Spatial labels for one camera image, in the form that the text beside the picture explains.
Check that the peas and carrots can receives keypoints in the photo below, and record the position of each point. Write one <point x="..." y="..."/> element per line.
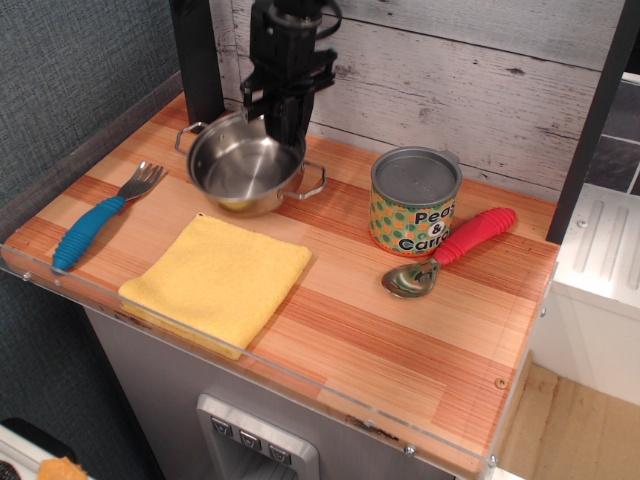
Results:
<point x="413" y="197"/>

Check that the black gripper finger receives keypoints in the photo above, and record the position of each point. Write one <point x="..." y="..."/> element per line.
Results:
<point x="281" y="120"/>
<point x="304" y="109"/>

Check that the orange black object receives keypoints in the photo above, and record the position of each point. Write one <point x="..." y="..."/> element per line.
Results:
<point x="28" y="452"/>

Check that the red handled metal spoon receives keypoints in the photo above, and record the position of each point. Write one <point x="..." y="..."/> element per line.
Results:
<point x="418" y="279"/>

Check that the clear acrylic edge guard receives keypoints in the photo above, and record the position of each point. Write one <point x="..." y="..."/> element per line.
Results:
<point x="210" y="409"/>

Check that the blue handled metal fork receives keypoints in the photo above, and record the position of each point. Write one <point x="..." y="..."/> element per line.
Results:
<point x="76" y="241"/>

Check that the white toy sink unit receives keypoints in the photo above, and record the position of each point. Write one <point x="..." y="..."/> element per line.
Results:
<point x="588" y="326"/>

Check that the yellow folded cloth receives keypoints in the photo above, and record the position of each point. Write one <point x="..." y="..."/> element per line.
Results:
<point x="219" y="280"/>

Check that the stainless steel pot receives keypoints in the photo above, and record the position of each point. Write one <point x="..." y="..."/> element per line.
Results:
<point x="243" y="170"/>

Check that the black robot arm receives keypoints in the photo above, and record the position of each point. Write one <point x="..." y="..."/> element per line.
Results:
<point x="288" y="69"/>

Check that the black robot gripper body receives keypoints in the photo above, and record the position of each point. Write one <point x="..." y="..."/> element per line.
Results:
<point x="285" y="58"/>

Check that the dark left vertical post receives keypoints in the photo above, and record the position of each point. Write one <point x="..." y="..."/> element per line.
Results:
<point x="198" y="59"/>

